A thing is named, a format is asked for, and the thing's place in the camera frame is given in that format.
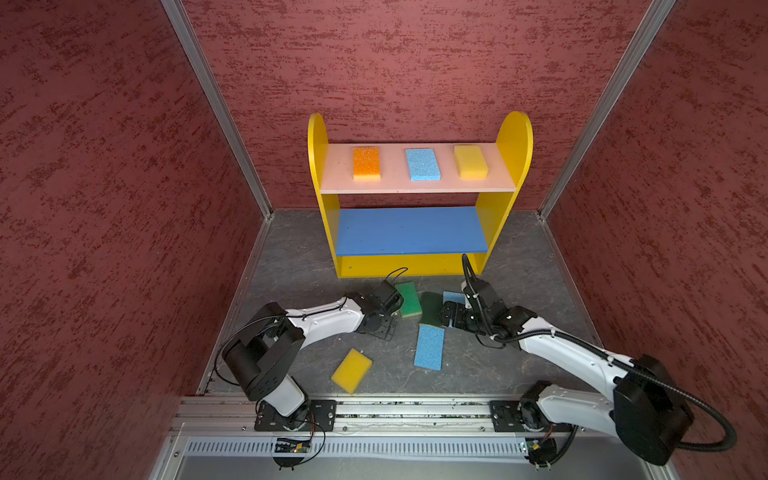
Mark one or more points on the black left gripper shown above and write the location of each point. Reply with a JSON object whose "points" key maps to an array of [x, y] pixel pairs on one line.
{"points": [[386, 329]]}

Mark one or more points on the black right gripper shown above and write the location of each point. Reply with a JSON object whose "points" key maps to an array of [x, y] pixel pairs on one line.
{"points": [[458, 310]]}

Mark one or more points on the bright green yellow sponge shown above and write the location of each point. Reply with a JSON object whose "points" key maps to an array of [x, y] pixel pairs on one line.
{"points": [[411, 306]]}

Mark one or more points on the blue sponge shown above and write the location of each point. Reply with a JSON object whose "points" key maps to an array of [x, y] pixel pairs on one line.
{"points": [[455, 297], [429, 348], [422, 165]]}

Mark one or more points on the yellow sponge front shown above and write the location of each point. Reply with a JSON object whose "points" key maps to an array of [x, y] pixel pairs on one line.
{"points": [[352, 370]]}

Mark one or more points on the orange sponge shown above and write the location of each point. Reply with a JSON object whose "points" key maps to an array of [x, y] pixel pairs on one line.
{"points": [[366, 164]]}

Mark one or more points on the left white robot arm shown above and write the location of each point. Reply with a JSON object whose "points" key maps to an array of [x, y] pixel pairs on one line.
{"points": [[260, 354]]}

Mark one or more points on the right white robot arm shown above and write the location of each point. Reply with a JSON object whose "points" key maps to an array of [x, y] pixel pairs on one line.
{"points": [[629, 399]]}

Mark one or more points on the yellow wooden two-tier shelf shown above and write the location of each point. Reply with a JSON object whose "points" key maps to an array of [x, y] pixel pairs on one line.
{"points": [[427, 227]]}

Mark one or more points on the dark green wavy sponge right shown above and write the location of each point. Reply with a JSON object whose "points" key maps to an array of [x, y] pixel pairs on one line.
{"points": [[431, 305]]}

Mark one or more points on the perforated metal vent strip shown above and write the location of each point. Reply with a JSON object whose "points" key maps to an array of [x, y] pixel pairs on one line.
{"points": [[453, 447]]}

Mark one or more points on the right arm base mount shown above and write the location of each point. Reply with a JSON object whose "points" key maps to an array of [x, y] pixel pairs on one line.
{"points": [[508, 416]]}

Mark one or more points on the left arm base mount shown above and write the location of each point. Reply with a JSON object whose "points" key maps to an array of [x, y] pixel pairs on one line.
{"points": [[313, 415]]}

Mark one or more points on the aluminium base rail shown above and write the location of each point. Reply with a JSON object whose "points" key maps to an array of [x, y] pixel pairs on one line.
{"points": [[371, 415]]}

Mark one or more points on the right aluminium corner post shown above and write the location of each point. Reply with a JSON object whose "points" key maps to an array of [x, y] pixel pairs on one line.
{"points": [[647, 30]]}

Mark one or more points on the aluminium corner post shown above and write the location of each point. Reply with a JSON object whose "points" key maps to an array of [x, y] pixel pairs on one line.
{"points": [[647, 30], [193, 50]]}

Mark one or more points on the left aluminium corner post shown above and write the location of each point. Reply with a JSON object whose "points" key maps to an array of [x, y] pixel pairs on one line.
{"points": [[193, 50]]}

